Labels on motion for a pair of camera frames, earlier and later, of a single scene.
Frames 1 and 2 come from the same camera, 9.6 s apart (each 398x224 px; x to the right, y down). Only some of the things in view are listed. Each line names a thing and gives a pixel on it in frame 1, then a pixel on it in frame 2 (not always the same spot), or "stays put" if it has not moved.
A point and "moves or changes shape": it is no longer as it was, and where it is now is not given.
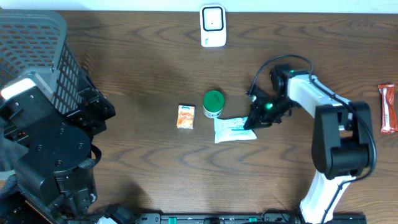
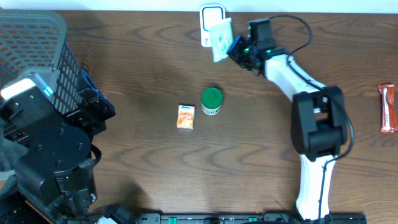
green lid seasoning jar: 212,103 moves or changes shape
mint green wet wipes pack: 232,129 to 221,35
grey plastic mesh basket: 35,40 stays put
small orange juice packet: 186,117 stays put
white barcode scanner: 213,25 stays put
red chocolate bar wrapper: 388,122 stays put
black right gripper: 259,120 to 234,51
